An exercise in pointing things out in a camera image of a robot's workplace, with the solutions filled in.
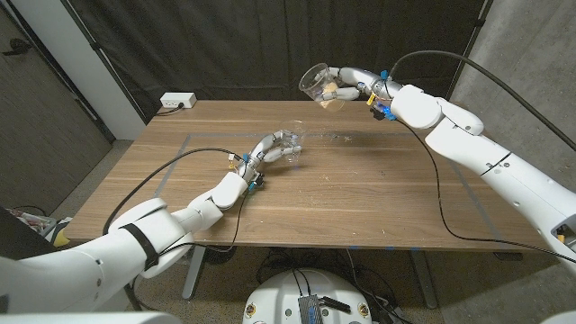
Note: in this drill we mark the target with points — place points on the brown granulated sugar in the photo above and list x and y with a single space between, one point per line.
332 101

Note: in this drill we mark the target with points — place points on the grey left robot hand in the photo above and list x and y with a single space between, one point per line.
258 153

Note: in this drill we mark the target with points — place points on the white power strip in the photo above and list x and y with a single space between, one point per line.
177 100

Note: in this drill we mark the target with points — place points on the grey metal table leg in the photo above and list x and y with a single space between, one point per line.
425 283
194 274

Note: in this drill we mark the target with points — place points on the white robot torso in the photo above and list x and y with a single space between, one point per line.
279 297

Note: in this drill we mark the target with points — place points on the small clear plastic cup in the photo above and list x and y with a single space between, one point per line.
294 135

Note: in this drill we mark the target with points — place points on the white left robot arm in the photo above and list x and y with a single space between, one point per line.
67 270

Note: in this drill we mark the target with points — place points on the black backdrop curtain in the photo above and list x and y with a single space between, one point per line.
225 45

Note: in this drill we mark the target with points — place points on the black round floor fan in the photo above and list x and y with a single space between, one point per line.
222 256

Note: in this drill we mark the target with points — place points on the dark box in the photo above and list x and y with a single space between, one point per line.
20 238

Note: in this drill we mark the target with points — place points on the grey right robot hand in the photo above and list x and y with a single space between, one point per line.
369 81

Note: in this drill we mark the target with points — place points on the yellow and black object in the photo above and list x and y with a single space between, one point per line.
60 236

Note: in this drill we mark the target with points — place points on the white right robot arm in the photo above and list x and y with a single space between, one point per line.
495 171

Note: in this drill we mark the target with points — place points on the grey ribbed electronics box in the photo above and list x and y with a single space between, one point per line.
309 310

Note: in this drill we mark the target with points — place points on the crumpled patterned cloth pile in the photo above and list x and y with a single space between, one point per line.
33 219

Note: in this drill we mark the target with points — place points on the large clear plastic cup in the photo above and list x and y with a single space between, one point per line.
315 81

